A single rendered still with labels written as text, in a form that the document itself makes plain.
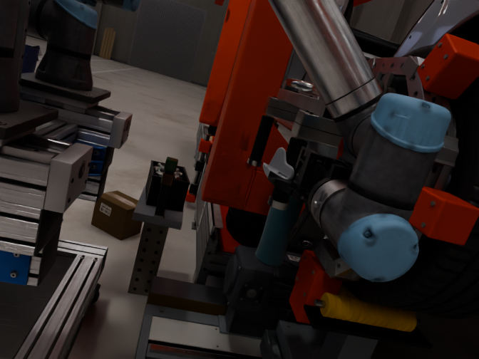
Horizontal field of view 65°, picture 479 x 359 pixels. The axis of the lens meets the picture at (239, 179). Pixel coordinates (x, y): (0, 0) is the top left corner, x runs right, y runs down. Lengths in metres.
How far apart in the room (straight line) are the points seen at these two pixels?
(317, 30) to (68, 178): 0.44
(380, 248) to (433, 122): 0.13
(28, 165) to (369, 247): 0.52
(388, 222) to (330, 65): 0.22
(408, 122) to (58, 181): 0.52
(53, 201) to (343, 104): 0.48
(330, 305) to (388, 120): 0.64
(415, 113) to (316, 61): 0.17
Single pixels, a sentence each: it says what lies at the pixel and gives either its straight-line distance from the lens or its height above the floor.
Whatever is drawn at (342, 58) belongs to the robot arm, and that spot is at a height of 1.04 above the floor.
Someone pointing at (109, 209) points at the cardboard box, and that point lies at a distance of 2.10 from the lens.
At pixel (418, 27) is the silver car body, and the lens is 1.47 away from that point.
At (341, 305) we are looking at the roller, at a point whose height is 0.53.
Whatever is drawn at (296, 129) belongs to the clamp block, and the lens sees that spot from 0.75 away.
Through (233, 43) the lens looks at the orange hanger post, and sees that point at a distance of 3.23.
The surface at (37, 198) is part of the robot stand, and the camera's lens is 0.70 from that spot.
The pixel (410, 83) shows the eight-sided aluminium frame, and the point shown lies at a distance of 0.88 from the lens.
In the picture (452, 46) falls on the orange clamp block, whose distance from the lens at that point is 0.82.
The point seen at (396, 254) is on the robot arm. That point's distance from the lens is 0.42.
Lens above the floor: 0.98
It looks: 15 degrees down
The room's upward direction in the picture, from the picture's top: 17 degrees clockwise
